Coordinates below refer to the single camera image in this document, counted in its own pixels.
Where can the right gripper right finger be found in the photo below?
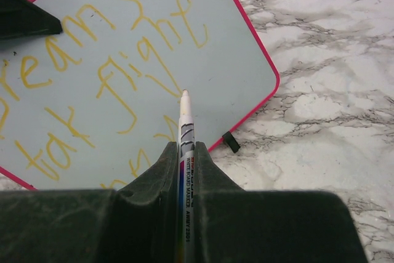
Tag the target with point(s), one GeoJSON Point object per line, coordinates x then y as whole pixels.
{"type": "Point", "coordinates": [236, 225]}

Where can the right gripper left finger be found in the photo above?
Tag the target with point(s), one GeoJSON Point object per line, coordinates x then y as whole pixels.
{"type": "Point", "coordinates": [133, 224]}

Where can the white yellow whiteboard marker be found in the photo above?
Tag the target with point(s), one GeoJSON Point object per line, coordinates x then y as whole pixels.
{"type": "Point", "coordinates": [186, 165]}

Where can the pink framed whiteboard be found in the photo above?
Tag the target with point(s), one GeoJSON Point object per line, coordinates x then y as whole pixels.
{"type": "Point", "coordinates": [95, 105]}

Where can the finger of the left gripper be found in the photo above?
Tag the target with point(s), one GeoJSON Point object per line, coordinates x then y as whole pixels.
{"type": "Point", "coordinates": [23, 21]}

